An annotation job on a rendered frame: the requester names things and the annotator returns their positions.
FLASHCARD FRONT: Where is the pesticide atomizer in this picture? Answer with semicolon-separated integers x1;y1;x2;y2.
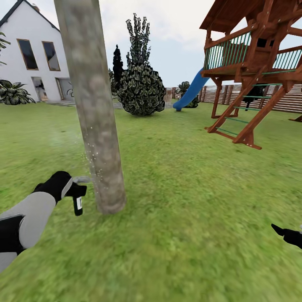
73;196;82;216

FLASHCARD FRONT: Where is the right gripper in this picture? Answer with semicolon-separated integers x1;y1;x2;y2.
271;224;302;249

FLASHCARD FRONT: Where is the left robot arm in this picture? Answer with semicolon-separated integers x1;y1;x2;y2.
0;172;92;274

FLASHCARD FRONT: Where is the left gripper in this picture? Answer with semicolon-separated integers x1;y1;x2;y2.
64;185;87;197

